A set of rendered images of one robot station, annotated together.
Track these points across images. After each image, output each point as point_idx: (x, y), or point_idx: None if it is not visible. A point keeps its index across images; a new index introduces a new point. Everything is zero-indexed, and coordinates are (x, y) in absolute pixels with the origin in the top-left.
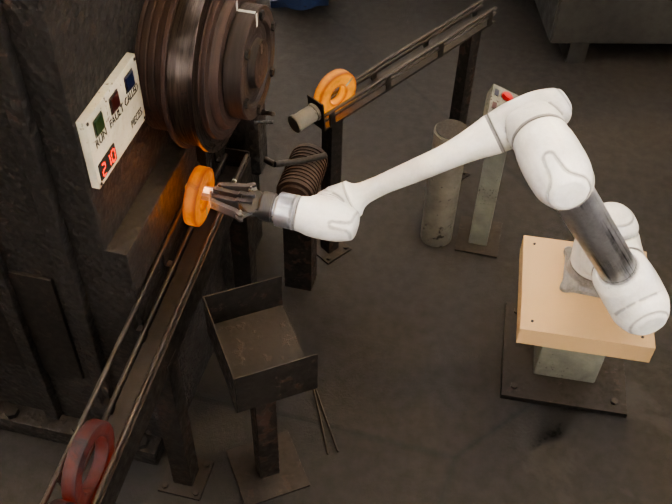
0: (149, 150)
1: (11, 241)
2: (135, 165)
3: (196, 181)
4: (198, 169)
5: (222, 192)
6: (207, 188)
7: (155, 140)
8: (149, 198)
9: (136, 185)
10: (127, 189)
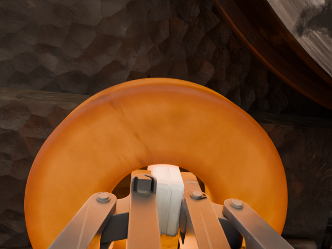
0: (180, 37)
1: None
2: (95, 6)
3: (129, 85)
4: (200, 86)
5: (190, 229)
6: (172, 174)
7: (221, 42)
8: (62, 98)
9: (77, 62)
10: (29, 28)
